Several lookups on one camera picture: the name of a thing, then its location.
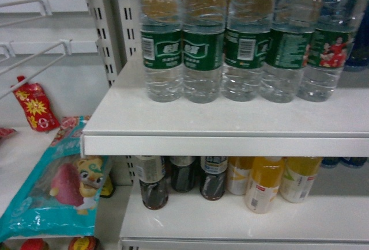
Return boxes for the yellow drink bottle far left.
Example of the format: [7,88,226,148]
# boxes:
[227,156,255,195]

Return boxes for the water bottle shelf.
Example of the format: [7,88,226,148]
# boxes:
[259,0,322,103]
[183,0,227,104]
[222,0,274,102]
[140,0,183,103]

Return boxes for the teal sweet potato noodle bag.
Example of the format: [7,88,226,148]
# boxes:
[1,116,111,241]

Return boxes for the dark tea bottle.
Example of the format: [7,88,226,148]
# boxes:
[135,156,168,210]
[170,156,197,193]
[199,156,228,201]

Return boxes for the dark tea bottle front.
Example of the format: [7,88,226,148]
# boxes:
[135,156,168,210]

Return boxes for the water bottle shelf far left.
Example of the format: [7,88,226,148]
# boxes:
[140,0,183,103]

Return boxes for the red sauce pouch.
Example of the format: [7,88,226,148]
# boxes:
[13,83,60,132]

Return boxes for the white wire display hook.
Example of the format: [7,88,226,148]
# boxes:
[1,40,72,99]

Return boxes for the yellow drink bottle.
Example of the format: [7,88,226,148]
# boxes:
[227,156,255,195]
[244,157,284,214]
[279,157,323,203]

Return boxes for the water bottle green label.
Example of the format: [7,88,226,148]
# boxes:
[297,0,368,102]

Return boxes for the white slotted shelf upright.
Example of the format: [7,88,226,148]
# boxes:
[88,0,137,86]

